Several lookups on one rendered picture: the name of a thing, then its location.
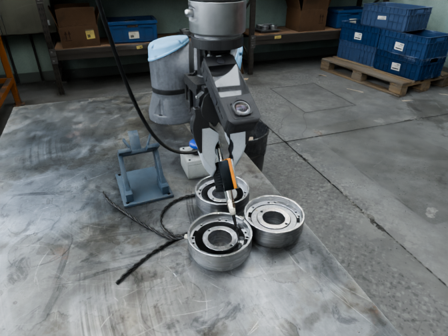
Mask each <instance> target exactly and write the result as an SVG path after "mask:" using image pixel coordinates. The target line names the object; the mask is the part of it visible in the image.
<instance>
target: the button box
mask: <svg viewBox="0 0 448 336"><path fill-rule="evenodd" d="M192 150H195V149H193V148H191V147H182V148H180V151H192ZM180 156H181V166H182V168H183V170H184V172H185V174H186V176H187V178H188V179H195V178H199V177H205V176H210V174H209V173H208V172H207V171H206V169H205V168H204V166H203V164H202V162H201V158H200V156H199V153H194V154H188V155H183V154H180Z"/></svg>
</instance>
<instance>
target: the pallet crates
mask: <svg viewBox="0 0 448 336"><path fill-rule="evenodd" d="M363 4H364V6H363V12H362V16H361V19H354V20H346V21H342V26H341V33H340V38H339V43H338V44H339V46H338V51H337V56H333V57H325V58H322V60H321V68H320V70H323V71H326V72H328V73H332V74H334V75H337V76H340V77H343V78H346V79H348V80H351V81H354V82H356V83H360V84H362V85H366V86H368V87H371V88H374V89H376V90H379V91H382V92H384V93H388V94H390V95H393V96H396V97H404V96H405V94H406V92H407V89H410V90H413V91H416V92H419V93H420V92H424V91H428V90H429V87H430V84H432V85H436V86H438V87H447V86H448V73H447V72H444V71H442V68H443V65H444V62H446V61H445V60H446V57H447V56H448V55H447V53H448V33H443V32H439V31H432V30H427V29H426V28H427V24H428V21H429V17H430V14H431V13H432V12H431V11H432V8H433V7H428V6H422V5H410V4H404V3H392V2H378V3H363ZM372 4H378V5H372ZM350 21H356V23H350ZM335 64H336V65H339V66H340V67H344V68H346V69H349V70H352V71H353V72H352V75H348V74H346V73H342V72H340V71H336V70H334V68H335ZM367 76H370V77H374V78H376V79H380V80H382V81H386V82H389V83H390V86H389V88H386V87H384V86H381V85H378V84H375V83H372V82H369V81H366V80H367Z"/></svg>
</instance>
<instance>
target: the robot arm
mask: <svg viewBox="0 0 448 336"><path fill-rule="evenodd" d="M246 4H247V0H188V6H189V8H188V9H186V10H185V16H186V17H188V18H189V30H190V32H192V34H191V41H189V38H188V36H186V35H174V36H168V37H162V38H160V39H156V40H154V41H152V42H150V44H149V46H148V55H149V58H148V62H149V68H150V74H151V86H152V97H151V102H150V106H149V118H150V120H152V121H153V122H155V123H158V124H162V125H180V124H184V123H188V122H190V129H191V134H192V136H193V138H194V141H195V144H196V146H197V151H198V153H199V156H200V158H201V162H202V164H203V166H204V168H205V169H206V171H207V172H208V173H209V174H210V176H212V177H213V176H214V175H215V172H216V170H217V167H216V164H215V160H216V158H217V154H216V152H215V146H216V144H217V143H218V140H219V134H218V132H216V130H215V129H214V128H212V127H210V126H209V123H211V124H212V126H214V127H215V126H217V124H218V122H221V124H222V127H223V130H224V132H225V137H226V140H227V142H228V144H229V147H228V151H229V158H230V159H232V160H233V164H234V168H236V166H237V164H238V162H239V160H240V158H241V157H242V155H243V152H244V150H245V147H246V144H248V141H249V138H250V135H251V131H252V130H255V128H256V126H257V124H258V122H259V119H260V117H261V114H260V112H259V110H258V108H257V106H256V104H255V102H254V99H253V97H252V95H251V92H250V90H249V88H248V86H247V84H246V82H245V80H244V77H243V75H242V73H241V71H240V70H241V62H242V54H243V34H242V33H244V32H245V25H246Z"/></svg>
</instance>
